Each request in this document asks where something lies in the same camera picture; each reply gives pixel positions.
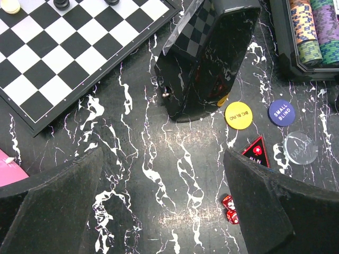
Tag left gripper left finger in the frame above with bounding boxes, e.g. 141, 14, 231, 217
1, 148, 103, 253

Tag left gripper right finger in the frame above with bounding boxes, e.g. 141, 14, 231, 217
224, 149, 338, 253

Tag red die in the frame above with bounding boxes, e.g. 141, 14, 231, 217
222, 195, 235, 211
226, 210, 239, 224

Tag pink metronome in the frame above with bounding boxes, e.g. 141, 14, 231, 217
0, 150, 29, 187

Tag clear dealer button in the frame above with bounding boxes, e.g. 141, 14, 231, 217
283, 131, 318, 165

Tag blue small blind button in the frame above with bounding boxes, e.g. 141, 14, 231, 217
268, 99, 296, 126

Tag yellow big blind button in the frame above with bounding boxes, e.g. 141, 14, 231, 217
225, 102, 253, 130

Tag black white chessboard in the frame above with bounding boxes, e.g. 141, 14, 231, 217
1, 1, 180, 135

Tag black poker chip case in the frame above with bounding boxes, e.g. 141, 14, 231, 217
270, 0, 338, 82

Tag leftmost poker chip row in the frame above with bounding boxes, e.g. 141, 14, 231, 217
289, 1, 323, 67

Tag green purple chip row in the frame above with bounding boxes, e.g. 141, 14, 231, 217
310, 0, 338, 66

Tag white chess piece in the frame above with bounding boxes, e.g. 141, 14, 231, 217
1, 0, 21, 15

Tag black chess piece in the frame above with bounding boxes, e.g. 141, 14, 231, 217
53, 0, 70, 11
105, 0, 120, 6

